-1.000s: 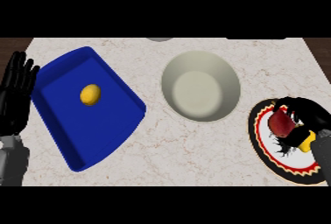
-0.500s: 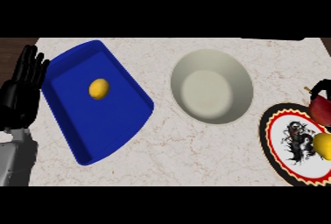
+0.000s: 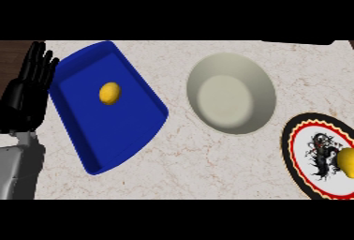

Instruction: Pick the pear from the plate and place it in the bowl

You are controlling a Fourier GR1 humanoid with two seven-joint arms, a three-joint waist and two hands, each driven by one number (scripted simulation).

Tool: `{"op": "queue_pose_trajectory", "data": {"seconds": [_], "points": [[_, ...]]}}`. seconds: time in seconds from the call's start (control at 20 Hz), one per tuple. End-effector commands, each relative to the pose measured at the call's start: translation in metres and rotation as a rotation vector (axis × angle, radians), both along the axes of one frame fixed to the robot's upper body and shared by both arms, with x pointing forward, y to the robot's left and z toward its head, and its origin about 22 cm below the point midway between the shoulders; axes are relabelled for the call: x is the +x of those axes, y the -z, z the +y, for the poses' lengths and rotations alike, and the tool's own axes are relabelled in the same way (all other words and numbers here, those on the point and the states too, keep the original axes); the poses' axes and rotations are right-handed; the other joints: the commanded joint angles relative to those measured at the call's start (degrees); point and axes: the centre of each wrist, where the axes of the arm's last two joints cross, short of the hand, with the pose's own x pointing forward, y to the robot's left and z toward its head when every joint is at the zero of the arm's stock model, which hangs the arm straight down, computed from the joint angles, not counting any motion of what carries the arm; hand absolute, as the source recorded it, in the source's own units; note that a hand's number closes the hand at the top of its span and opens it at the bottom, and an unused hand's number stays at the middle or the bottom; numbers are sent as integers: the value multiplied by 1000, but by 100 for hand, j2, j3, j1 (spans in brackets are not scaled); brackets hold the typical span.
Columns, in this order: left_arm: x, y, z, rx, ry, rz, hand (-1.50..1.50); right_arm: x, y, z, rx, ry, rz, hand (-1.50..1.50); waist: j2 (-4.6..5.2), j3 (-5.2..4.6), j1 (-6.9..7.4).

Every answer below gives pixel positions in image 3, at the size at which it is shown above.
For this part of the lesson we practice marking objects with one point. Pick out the black red white plate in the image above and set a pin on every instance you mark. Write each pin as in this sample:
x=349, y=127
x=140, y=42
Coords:
x=312, y=175

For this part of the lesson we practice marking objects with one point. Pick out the blue rectangular tray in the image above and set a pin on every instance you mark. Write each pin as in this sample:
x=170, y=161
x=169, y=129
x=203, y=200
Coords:
x=109, y=122

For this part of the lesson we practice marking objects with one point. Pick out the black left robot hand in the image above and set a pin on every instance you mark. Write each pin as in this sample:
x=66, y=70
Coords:
x=22, y=93

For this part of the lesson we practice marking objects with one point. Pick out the yellow lemon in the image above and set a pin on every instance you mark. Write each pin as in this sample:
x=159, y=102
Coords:
x=110, y=93

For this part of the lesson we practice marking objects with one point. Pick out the yellow pear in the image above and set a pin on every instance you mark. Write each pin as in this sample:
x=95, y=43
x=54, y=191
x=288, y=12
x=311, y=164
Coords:
x=347, y=161

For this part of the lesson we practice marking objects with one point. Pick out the black flat object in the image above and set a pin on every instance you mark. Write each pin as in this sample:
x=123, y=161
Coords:
x=300, y=42

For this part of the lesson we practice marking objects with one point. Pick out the pale grey bowl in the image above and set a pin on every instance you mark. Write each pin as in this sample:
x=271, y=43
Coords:
x=231, y=93

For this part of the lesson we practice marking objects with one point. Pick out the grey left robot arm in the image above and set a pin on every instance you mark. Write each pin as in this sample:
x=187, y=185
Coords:
x=14, y=165

